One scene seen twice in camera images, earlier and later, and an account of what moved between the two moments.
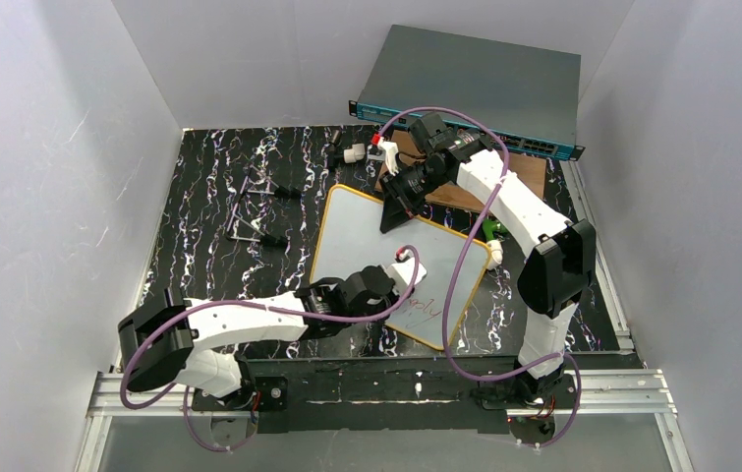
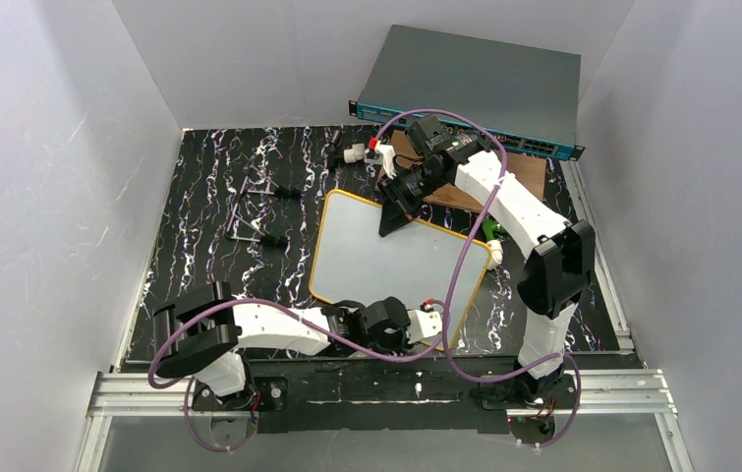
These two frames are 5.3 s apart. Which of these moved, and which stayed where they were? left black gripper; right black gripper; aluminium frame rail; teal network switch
Moved: left black gripper
Stayed: teal network switch; aluminium frame rail; right black gripper
